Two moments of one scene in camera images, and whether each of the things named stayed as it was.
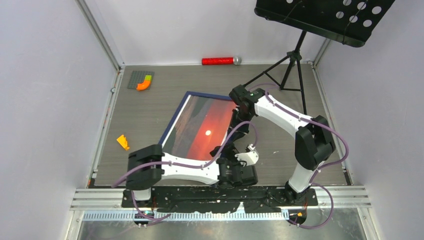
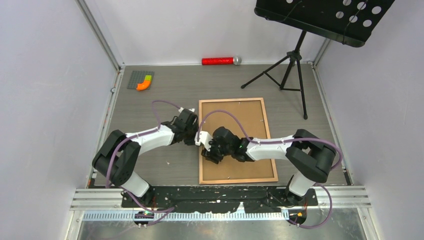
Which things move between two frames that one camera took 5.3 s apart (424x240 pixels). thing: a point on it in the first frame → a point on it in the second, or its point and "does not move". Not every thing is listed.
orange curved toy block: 142,86 does not move
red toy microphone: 236,60 does not move
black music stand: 354,22 does not move
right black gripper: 233,124 → 210,155
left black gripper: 239,164 → 190,142
